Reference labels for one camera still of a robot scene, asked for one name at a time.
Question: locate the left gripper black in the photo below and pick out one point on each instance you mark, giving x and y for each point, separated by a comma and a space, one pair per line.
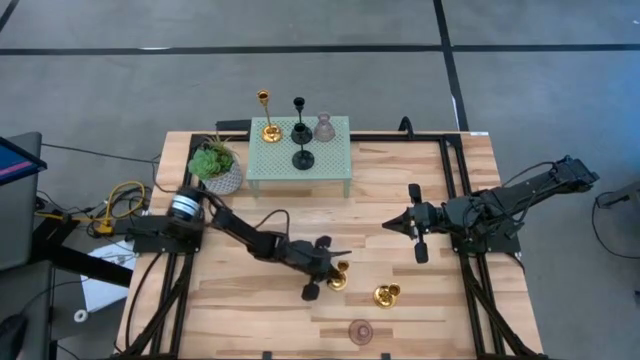
302, 255

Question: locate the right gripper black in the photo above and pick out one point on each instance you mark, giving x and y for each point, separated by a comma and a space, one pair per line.
432, 217

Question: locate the tall gold candlestick holder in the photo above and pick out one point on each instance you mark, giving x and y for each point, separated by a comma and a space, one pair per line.
338, 282
383, 296
271, 133

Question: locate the pink glass candle holder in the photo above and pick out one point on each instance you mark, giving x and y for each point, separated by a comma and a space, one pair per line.
324, 129
360, 332

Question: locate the tall black candlestick holder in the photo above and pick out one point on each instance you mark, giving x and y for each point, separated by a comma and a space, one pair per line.
299, 103
303, 160

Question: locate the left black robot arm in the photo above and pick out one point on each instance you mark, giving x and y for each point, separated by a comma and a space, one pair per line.
240, 230

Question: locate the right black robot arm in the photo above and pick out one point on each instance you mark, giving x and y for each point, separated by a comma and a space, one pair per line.
530, 190

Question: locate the green perforated metal shelf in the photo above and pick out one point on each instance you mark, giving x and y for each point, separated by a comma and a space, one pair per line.
330, 165

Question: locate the succulent in triangle-pattern pot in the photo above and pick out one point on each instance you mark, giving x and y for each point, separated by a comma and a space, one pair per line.
212, 162

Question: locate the grey desk foot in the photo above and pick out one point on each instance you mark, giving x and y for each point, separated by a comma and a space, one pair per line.
620, 197

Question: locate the white paper sheet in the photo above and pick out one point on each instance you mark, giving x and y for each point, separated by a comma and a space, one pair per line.
102, 290

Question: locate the black desk foot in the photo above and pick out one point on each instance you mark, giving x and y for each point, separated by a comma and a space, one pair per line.
90, 265

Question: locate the white tape roll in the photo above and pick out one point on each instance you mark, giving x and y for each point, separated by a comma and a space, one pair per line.
76, 316

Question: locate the dark computer desk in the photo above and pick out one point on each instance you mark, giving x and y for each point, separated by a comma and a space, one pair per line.
20, 225

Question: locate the black computer mouse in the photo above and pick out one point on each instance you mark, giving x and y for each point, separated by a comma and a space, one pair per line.
11, 337

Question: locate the computer monitor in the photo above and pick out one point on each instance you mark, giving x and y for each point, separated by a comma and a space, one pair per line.
15, 162

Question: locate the black aluminium rig frame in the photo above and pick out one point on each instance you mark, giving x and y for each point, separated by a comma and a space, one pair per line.
447, 165

